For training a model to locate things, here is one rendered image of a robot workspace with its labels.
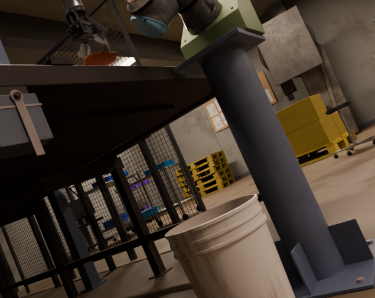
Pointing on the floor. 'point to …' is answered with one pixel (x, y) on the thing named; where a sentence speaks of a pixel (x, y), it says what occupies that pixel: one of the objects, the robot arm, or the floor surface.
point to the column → (283, 178)
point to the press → (300, 61)
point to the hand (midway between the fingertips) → (100, 58)
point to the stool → (349, 130)
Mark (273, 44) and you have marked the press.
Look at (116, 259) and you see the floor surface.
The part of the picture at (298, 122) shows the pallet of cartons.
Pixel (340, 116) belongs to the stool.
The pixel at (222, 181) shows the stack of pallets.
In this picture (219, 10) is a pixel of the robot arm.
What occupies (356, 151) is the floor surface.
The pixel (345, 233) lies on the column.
